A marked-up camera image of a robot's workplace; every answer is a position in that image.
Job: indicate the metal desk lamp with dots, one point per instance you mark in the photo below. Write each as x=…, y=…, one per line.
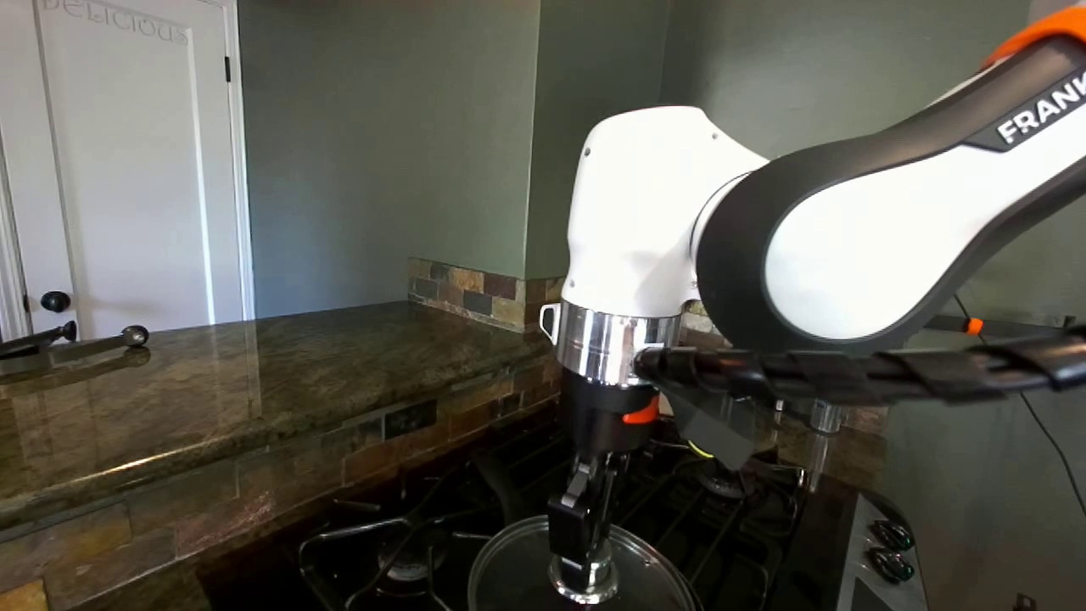
x=69, y=342

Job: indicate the dark wall outlet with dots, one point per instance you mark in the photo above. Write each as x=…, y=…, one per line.
x=407, y=417

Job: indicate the white door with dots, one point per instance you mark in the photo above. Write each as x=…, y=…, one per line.
x=122, y=171

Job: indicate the granite bar counter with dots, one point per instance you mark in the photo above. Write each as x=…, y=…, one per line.
x=250, y=377

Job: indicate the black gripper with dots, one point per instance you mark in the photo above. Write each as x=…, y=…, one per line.
x=594, y=415

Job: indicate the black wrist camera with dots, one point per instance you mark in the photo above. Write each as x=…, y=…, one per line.
x=724, y=426

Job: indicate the glass lid with metal knob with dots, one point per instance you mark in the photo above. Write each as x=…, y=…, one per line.
x=656, y=577

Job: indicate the black camera mount rod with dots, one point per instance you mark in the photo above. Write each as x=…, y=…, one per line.
x=1019, y=328

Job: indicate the black door knob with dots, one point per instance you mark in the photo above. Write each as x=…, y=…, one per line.
x=55, y=300

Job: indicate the black gas stove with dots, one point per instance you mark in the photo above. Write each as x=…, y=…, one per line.
x=384, y=553

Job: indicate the black stove knob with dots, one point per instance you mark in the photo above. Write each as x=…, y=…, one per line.
x=896, y=535
x=893, y=563

